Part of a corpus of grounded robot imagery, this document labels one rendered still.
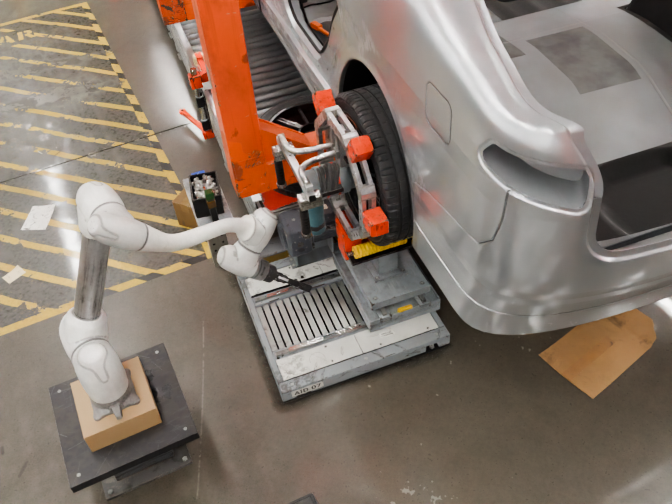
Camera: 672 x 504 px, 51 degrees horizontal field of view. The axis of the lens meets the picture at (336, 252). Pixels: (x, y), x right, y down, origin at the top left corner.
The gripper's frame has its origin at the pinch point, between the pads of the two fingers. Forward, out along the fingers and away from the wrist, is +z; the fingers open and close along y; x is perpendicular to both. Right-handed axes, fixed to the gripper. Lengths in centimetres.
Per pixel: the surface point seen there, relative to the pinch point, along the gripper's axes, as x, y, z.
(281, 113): 85, -101, 10
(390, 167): 53, 38, -8
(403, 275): 22, -8, 56
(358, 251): 22.8, 2.2, 18.4
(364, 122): 66, 28, -20
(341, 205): 39.9, -12.3, 11.0
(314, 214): 31.5, -15.9, 1.7
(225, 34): 82, -18, -66
